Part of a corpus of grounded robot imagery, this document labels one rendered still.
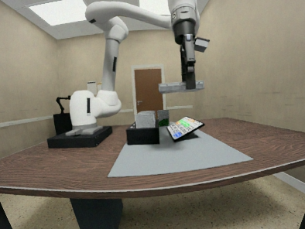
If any status display panel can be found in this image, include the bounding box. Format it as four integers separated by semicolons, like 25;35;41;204
167;117;205;142

